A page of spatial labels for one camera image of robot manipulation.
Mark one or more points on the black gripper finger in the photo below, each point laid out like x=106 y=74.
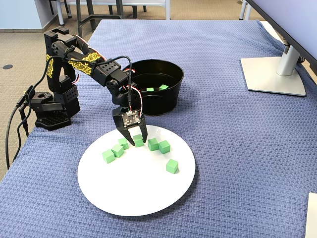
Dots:
x=126 y=136
x=143 y=131

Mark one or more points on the green cube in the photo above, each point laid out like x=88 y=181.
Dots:
x=122 y=143
x=108 y=157
x=164 y=147
x=153 y=145
x=163 y=87
x=150 y=89
x=138 y=141
x=117 y=151
x=172 y=166

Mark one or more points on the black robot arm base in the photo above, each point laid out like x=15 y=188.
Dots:
x=49 y=122

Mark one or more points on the white round plate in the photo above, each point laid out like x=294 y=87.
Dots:
x=138 y=193

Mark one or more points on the black metal bucket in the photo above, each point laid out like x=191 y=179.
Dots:
x=161 y=104

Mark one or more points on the blue woven cloth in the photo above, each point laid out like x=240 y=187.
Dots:
x=223 y=148

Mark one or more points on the black chair legs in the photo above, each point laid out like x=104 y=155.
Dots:
x=68 y=11
x=134 y=11

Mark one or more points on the black round floor outlet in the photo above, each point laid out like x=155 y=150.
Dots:
x=7 y=66

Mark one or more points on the silver monitor stand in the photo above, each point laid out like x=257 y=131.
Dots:
x=272 y=79

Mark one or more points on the computer monitor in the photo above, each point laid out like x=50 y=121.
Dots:
x=297 y=19

